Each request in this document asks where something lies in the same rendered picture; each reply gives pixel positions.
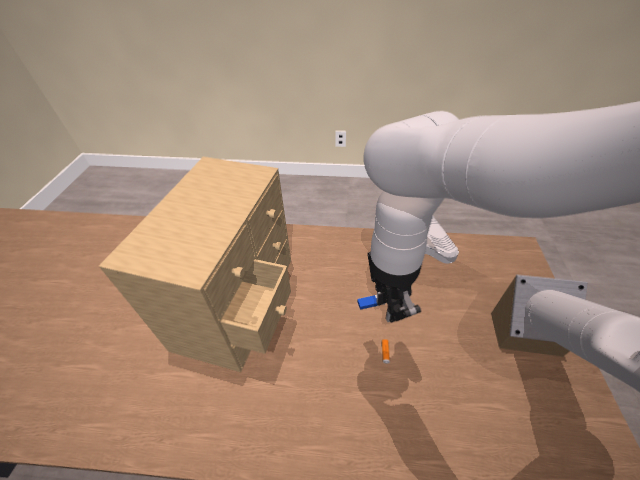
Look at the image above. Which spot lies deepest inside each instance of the brown wooden drawer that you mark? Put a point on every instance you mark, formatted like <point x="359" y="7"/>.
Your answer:
<point x="265" y="287"/>
<point x="283" y="256"/>
<point x="273" y="242"/>
<point x="241" y="354"/>
<point x="229" y="273"/>
<point x="265" y="212"/>

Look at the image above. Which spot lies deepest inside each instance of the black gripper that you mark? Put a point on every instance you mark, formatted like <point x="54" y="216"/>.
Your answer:
<point x="396" y="289"/>

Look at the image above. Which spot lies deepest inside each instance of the orange aa battery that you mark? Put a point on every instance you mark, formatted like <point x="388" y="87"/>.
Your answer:
<point x="385" y="351"/>

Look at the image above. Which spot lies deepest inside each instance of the blue and white eraser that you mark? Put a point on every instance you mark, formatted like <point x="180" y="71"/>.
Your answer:
<point x="367" y="302"/>

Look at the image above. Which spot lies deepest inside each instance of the small wooden chest of drawers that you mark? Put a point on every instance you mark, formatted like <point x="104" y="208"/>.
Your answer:
<point x="162" y="266"/>

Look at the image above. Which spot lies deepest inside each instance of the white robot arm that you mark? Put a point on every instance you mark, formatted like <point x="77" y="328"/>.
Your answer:
<point x="528" y="166"/>

